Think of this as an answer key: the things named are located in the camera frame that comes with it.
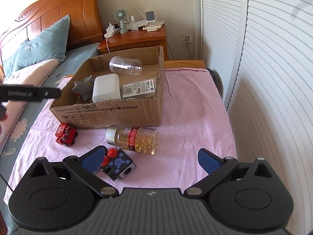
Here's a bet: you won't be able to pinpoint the black fidget cube red buttons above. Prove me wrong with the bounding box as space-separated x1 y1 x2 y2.
100 148 136 181

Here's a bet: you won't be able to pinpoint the red toy train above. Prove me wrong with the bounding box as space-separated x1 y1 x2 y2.
55 123 78 147

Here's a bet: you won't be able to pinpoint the capsule bottle silver cap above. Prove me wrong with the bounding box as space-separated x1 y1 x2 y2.
106 125 160 155

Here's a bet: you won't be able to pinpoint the grey rhino toy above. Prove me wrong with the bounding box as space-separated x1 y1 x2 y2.
73 75 94 102

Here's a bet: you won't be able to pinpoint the white frosted plastic container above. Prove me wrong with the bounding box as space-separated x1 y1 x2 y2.
92 73 121 102

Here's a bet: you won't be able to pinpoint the pink card pack box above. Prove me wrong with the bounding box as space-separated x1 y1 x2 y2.
121 79 156 99

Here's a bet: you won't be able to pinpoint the clear plastic cup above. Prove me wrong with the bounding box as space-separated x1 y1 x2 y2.
109 56 142 75

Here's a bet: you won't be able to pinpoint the pink floral duvet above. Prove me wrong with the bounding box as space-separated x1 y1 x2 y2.
1 59 61 147

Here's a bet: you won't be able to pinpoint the pink table cloth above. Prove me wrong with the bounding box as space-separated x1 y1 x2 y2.
1 69 236 203

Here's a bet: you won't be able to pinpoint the blue pillow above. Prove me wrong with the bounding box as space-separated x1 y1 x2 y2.
3 14 71 77

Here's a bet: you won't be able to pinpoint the brown cardboard box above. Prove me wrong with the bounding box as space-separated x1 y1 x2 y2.
49 46 164 129

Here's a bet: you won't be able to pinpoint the wooden headboard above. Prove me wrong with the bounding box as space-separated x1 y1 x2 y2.
0 0 105 62

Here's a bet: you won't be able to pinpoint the white power strip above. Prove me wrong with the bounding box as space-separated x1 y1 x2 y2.
104 23 119 39

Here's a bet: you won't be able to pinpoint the wooden nightstand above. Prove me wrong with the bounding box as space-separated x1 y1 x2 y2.
98 25 168 61

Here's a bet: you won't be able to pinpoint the small green desk fan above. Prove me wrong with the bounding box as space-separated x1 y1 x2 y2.
114 9 128 34

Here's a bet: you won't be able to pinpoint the white louvered closet door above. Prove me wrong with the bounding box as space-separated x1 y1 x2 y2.
201 0 312 234

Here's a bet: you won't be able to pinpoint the clear spray bottle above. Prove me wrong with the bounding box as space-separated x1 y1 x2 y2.
130 15 138 31

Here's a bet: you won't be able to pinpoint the white smart display device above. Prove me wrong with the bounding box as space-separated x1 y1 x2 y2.
143 11 164 32

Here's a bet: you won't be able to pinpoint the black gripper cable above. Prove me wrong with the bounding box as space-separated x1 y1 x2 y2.
0 173 14 193

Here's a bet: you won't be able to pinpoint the wall power outlet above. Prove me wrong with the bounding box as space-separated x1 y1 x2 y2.
183 34 192 44

